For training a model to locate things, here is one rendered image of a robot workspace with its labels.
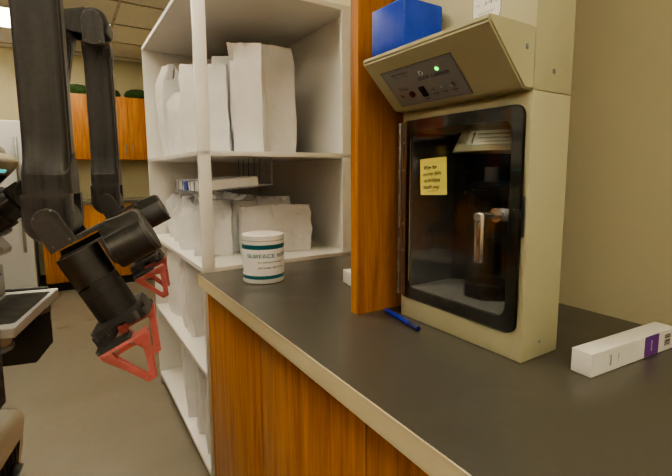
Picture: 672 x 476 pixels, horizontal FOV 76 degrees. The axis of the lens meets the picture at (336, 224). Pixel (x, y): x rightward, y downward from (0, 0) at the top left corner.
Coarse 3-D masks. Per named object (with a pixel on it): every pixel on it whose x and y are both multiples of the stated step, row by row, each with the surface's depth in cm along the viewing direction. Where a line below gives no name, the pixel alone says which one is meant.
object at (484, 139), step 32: (416, 128) 92; (448, 128) 84; (480, 128) 78; (512, 128) 72; (416, 160) 93; (448, 160) 85; (480, 160) 78; (512, 160) 73; (416, 192) 94; (448, 192) 86; (480, 192) 79; (512, 192) 73; (416, 224) 94; (448, 224) 86; (512, 224) 74; (416, 256) 95; (448, 256) 87; (512, 256) 74; (416, 288) 96; (448, 288) 87; (480, 288) 80; (512, 288) 75; (480, 320) 81; (512, 320) 75
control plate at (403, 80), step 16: (416, 64) 80; (432, 64) 77; (448, 64) 75; (384, 80) 89; (400, 80) 86; (416, 80) 83; (432, 80) 80; (448, 80) 78; (464, 80) 75; (400, 96) 90; (416, 96) 87; (432, 96) 84; (448, 96) 81
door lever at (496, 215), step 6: (492, 210) 77; (498, 210) 76; (474, 216) 74; (480, 216) 73; (486, 216) 74; (492, 216) 75; (498, 216) 76; (480, 222) 73; (480, 228) 74; (474, 234) 75; (480, 234) 74; (474, 240) 75; (480, 240) 74; (474, 246) 75; (480, 246) 74; (474, 252) 75; (480, 252) 74; (474, 258) 75; (480, 258) 74
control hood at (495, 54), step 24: (480, 24) 65; (504, 24) 65; (528, 24) 68; (408, 48) 78; (432, 48) 74; (456, 48) 71; (480, 48) 68; (504, 48) 66; (528, 48) 68; (384, 72) 87; (480, 72) 72; (504, 72) 69; (528, 72) 69; (456, 96) 80; (480, 96) 76
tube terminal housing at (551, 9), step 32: (448, 0) 84; (512, 0) 72; (544, 0) 69; (544, 32) 70; (544, 64) 71; (512, 96) 73; (544, 96) 72; (544, 128) 73; (544, 160) 74; (544, 192) 75; (544, 224) 76; (544, 256) 76; (544, 288) 77; (448, 320) 90; (544, 320) 78; (512, 352) 77; (544, 352) 80
